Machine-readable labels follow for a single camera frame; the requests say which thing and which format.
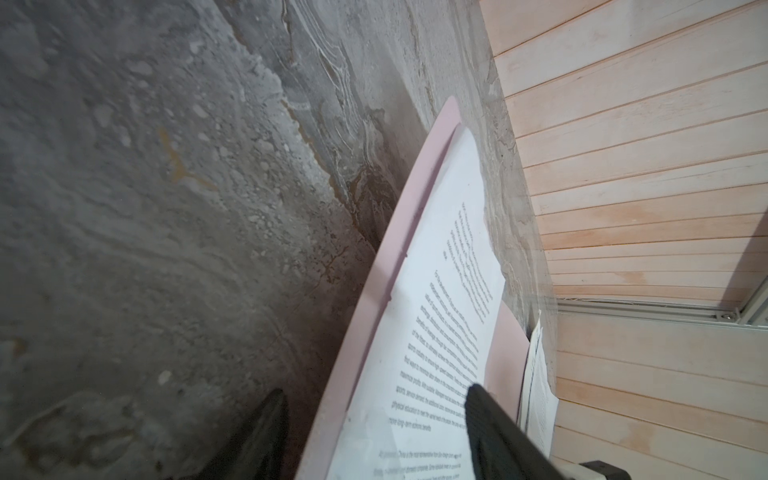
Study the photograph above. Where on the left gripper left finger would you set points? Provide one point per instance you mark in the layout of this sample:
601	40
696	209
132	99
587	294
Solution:
255	451

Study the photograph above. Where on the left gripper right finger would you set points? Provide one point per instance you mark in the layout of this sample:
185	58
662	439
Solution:
500	450

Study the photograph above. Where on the pink folder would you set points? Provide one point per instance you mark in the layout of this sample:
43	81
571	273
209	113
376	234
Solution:
509	347

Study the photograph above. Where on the printed paper sheet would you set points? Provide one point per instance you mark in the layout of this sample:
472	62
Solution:
407	418
538	404

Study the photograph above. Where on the right aluminium frame post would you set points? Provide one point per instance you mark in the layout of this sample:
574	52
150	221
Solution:
751	312

